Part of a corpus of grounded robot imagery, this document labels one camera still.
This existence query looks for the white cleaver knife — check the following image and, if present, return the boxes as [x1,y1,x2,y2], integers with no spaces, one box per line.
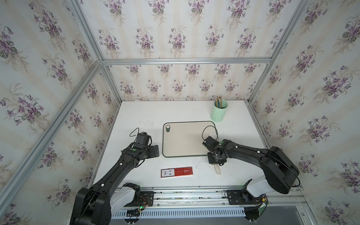
[214,164,221,175]

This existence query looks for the beige green-rimmed cutting board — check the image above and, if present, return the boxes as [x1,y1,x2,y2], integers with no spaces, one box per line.
[162,121,217,158]

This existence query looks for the mint green pencil cup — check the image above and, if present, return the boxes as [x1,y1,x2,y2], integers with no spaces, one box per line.
[210,100,228,122]

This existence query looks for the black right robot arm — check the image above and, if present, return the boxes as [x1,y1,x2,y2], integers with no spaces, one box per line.
[202,136,300,198]

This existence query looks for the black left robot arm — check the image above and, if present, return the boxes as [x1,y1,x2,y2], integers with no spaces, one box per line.
[69,132,159,225]

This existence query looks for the red rectangular box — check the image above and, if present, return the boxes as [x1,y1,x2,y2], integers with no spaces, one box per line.
[161,167,193,179]

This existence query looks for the coloured pencils bundle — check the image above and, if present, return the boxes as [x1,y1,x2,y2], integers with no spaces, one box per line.
[215,97,222,109]

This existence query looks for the white vented strip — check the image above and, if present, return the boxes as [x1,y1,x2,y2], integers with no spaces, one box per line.
[112,207,246,219]

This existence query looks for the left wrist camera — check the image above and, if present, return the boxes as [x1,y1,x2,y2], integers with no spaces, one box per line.
[136,133,150,145]

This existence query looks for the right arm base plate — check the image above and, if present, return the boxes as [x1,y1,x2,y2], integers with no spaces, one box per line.
[225,190,266,205]

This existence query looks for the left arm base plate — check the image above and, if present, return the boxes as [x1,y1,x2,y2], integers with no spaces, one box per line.
[125,191,155,208]

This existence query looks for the aluminium mounting rail frame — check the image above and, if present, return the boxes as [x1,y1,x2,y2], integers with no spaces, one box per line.
[141,186,308,210]

